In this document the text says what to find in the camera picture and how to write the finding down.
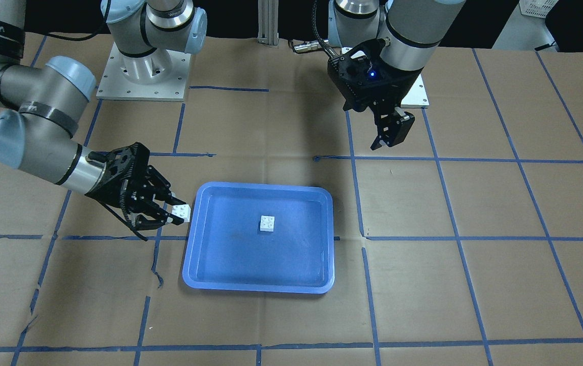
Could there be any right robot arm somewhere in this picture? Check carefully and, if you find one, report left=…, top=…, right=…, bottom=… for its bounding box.
left=0, top=1, right=207, bottom=234

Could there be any aluminium frame post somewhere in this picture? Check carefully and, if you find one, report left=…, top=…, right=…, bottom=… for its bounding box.
left=257, top=0, right=279, bottom=48

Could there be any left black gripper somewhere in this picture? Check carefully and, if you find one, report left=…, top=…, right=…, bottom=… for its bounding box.
left=327, top=39, right=421, bottom=150

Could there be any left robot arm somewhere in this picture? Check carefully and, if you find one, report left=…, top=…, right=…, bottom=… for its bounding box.
left=317, top=1, right=464, bottom=150

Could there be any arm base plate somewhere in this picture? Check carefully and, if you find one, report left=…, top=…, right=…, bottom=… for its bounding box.
left=401, top=74, right=430, bottom=109
left=96, top=44, right=192, bottom=102

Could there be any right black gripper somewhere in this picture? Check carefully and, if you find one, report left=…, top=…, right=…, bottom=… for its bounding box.
left=84, top=143, right=183, bottom=231

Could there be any white block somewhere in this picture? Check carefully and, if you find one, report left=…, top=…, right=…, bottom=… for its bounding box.
left=171, top=204, right=191, bottom=223
left=259, top=215, right=275, bottom=232

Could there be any blue plastic tray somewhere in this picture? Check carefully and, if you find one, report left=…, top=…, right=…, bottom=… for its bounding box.
left=181, top=181, right=335, bottom=294

